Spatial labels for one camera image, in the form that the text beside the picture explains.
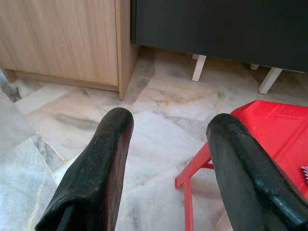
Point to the white furniture leg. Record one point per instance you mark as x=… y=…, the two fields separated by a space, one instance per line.
x=269 y=80
x=254 y=67
x=199 y=68

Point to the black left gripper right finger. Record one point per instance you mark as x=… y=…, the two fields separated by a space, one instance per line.
x=245 y=173

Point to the black cabinet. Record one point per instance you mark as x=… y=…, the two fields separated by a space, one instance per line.
x=216 y=24

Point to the light wooden cabinet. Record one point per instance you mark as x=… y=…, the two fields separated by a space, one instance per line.
x=60 y=36

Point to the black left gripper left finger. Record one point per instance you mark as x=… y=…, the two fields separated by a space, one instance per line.
x=96 y=168

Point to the red plastic stool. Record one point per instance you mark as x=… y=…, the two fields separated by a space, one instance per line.
x=284 y=130

